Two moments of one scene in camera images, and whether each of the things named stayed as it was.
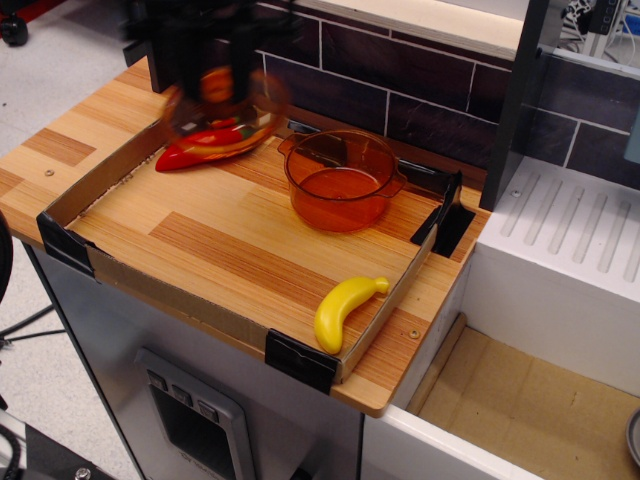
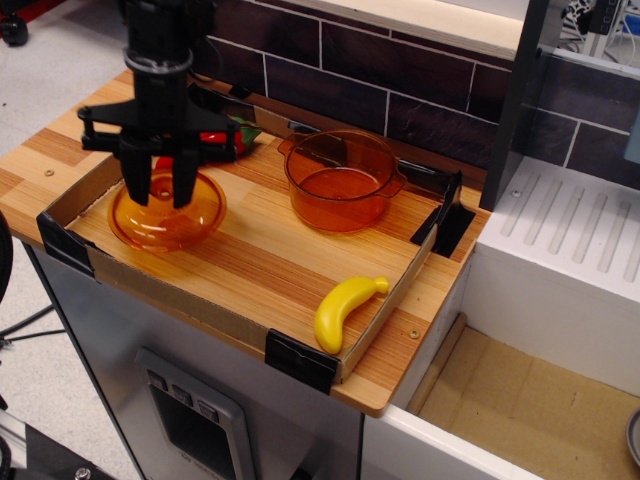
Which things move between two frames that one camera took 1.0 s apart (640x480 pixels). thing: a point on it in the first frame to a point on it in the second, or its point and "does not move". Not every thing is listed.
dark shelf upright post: [507, 149] does not move
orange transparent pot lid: [219, 125] to [160, 226]
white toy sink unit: [532, 369] does not move
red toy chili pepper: [207, 145] does not move
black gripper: [191, 27] to [166, 109]
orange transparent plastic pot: [339, 180] does not move
